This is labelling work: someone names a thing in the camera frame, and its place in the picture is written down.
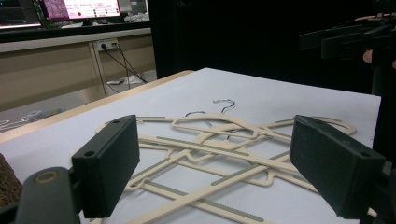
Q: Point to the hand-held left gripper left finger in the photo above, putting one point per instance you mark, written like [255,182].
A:
[106,168]

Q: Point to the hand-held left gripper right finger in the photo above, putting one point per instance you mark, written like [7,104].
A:
[330,168]

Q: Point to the grey tape roll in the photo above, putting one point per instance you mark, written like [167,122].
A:
[34,115]

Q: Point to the white paper scrap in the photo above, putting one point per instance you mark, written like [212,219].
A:
[124,81]

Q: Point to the brown woven cloth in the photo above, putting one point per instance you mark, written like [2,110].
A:
[7,183]

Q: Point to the beige office desk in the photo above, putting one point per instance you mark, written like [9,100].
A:
[46,68]

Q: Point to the white crumpled cloth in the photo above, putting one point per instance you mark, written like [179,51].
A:
[137,18]

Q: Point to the bright computer monitor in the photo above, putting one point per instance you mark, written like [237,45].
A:
[81,7]

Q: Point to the dark computer monitor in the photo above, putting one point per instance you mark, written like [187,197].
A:
[18,12]

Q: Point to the white wall socket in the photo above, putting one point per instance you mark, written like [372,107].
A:
[107,44]

